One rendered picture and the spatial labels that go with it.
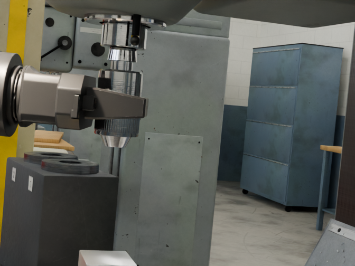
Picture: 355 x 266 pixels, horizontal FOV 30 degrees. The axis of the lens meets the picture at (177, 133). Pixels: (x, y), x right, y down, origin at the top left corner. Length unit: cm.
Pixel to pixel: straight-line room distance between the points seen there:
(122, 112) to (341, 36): 789
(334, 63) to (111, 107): 750
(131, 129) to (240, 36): 987
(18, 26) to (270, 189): 624
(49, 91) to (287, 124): 743
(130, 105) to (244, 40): 991
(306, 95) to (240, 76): 273
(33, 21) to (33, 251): 150
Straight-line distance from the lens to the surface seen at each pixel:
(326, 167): 701
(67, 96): 65
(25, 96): 67
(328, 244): 98
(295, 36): 960
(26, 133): 242
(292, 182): 797
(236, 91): 1050
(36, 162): 111
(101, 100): 67
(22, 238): 107
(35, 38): 242
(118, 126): 68
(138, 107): 67
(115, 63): 69
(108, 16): 67
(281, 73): 830
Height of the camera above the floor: 123
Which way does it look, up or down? 3 degrees down
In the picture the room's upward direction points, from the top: 5 degrees clockwise
